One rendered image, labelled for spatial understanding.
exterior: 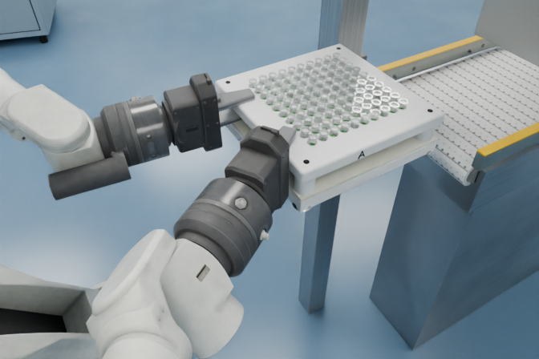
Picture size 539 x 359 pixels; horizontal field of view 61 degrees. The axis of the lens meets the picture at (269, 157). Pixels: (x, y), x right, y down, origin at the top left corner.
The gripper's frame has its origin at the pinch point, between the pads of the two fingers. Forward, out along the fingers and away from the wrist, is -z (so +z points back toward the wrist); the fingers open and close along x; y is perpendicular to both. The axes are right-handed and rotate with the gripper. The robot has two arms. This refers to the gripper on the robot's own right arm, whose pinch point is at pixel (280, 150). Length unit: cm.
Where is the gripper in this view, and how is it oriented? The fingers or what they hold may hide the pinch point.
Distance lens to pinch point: 60.0
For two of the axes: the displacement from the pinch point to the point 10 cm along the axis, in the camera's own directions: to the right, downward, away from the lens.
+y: 8.9, 2.9, -3.5
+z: -4.5, 6.0, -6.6
